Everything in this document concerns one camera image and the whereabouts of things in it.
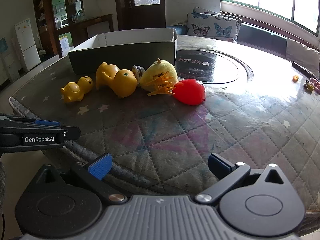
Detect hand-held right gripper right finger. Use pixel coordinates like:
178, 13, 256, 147
194, 153, 292, 205

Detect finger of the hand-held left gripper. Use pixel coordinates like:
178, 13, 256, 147
0, 114, 62, 128

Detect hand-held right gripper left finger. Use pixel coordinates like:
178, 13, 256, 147
32, 153, 127, 205

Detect small yellow duck toy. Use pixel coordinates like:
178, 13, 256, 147
61, 76, 94, 103

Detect red balloon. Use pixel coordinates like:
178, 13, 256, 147
172, 79, 206, 105

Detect large yellow duck toy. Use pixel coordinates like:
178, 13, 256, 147
96, 62, 138, 99

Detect small astronaut figure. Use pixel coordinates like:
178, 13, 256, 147
132, 65, 146, 78

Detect grey cardboard box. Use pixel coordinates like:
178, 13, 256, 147
68, 28, 178, 75

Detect yellow plush chick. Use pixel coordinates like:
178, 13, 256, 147
139, 58, 178, 97

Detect small items at table edge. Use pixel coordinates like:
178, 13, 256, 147
309, 77, 320, 91

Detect white paper sheet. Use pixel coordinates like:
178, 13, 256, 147
58, 34, 70, 52

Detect white refrigerator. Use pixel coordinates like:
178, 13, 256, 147
14, 18, 42, 72

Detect round black hot plate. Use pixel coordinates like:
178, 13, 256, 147
175, 49, 253, 84

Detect wooden sideboard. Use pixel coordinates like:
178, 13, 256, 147
69, 14, 114, 48

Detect tall wooden cabinet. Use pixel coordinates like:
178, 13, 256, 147
33, 0, 84, 58

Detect black remote control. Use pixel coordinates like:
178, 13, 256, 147
292, 61, 317, 78

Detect dark green sofa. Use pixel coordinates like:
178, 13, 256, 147
166, 21, 288, 58

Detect dark wooden door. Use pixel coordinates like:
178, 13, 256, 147
114, 0, 166, 30

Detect butterfly print pillow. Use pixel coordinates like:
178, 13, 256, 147
187, 12, 240, 39
192, 7, 243, 25

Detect white cushion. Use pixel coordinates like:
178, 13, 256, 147
286, 38, 320, 72

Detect blue cushion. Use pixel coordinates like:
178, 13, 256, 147
166, 24, 188, 36

